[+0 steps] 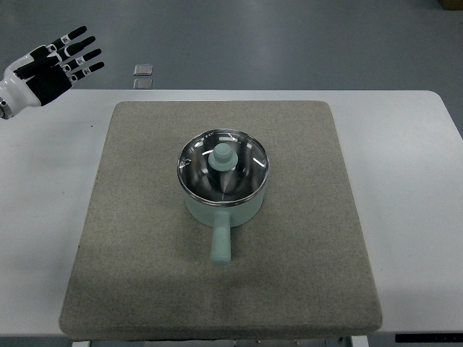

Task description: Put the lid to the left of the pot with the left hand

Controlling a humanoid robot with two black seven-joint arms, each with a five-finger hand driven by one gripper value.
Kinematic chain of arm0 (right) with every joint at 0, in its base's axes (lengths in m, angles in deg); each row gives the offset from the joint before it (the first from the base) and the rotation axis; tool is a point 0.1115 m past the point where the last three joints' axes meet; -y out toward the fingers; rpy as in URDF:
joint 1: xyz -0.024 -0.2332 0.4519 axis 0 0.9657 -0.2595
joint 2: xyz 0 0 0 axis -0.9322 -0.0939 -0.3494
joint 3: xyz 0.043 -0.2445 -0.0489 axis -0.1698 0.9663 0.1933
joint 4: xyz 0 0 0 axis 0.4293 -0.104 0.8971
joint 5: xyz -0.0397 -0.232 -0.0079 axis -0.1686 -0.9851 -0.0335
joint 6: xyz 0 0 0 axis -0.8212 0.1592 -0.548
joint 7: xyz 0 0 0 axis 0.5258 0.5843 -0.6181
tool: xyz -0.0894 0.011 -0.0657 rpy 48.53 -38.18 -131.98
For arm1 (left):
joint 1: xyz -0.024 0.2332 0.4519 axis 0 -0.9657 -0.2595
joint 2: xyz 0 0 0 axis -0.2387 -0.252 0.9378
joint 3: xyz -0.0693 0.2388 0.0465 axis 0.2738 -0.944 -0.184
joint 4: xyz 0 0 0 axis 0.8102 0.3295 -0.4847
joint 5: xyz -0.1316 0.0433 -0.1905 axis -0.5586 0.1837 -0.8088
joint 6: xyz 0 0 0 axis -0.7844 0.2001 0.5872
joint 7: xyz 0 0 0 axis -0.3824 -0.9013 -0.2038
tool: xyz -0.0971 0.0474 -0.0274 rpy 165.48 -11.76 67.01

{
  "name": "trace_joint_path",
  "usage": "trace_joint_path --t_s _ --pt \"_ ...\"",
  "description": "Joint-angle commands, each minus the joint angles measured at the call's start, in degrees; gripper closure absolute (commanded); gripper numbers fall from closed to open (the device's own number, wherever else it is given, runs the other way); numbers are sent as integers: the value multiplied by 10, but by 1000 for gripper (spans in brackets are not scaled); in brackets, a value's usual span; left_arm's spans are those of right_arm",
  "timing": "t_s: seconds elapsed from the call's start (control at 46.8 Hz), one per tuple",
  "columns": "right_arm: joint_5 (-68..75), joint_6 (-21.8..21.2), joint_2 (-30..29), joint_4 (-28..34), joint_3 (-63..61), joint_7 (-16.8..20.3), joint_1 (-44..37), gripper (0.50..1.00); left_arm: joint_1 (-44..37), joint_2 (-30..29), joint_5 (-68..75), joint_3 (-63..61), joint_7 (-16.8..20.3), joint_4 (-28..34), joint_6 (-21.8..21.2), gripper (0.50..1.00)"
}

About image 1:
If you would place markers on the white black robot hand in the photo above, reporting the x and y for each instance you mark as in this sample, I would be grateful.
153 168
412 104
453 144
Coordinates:
48 71

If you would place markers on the glass lid green knob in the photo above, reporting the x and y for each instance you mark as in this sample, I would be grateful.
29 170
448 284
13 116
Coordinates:
223 167

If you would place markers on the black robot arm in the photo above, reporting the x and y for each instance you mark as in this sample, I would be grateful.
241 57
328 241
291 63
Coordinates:
6 112

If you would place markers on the lower metal floor plate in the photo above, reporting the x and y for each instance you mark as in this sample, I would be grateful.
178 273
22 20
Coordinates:
142 84

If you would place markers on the metal floor plate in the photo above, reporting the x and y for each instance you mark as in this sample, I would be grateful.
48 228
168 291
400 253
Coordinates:
142 84
143 70

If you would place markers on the upper metal floor plate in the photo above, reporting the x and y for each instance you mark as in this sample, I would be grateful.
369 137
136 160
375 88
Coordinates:
143 70

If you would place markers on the mint green saucepan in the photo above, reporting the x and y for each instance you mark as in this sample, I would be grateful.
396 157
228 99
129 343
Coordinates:
222 220

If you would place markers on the beige felt mat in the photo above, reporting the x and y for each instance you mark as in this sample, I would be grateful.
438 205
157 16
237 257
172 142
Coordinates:
299 267

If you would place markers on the cardboard box corner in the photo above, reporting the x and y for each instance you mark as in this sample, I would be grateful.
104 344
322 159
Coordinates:
452 5

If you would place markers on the black panel under table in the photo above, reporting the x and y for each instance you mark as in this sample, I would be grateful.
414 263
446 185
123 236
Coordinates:
429 338

